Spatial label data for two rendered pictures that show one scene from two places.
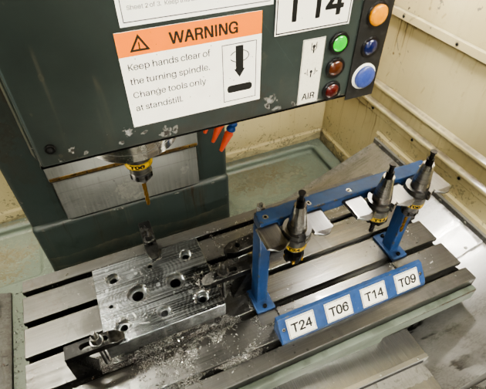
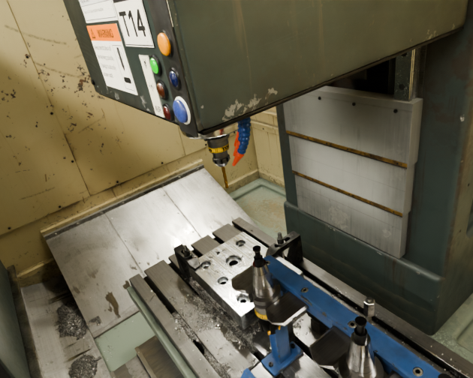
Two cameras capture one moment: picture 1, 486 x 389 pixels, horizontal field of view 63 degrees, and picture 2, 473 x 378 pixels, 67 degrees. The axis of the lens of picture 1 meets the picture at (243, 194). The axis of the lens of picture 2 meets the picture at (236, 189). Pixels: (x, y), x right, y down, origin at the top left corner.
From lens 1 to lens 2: 0.79 m
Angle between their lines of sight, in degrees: 65
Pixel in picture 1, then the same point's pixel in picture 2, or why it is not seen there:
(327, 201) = (317, 306)
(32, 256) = not seen: hidden behind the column
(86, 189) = (311, 193)
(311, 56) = (146, 71)
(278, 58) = (134, 65)
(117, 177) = (332, 199)
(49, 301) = (230, 234)
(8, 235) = not seen: hidden behind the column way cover
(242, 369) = (204, 366)
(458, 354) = not seen: outside the picture
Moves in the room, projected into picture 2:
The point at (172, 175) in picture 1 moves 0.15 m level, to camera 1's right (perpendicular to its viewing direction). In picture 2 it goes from (374, 230) to (402, 259)
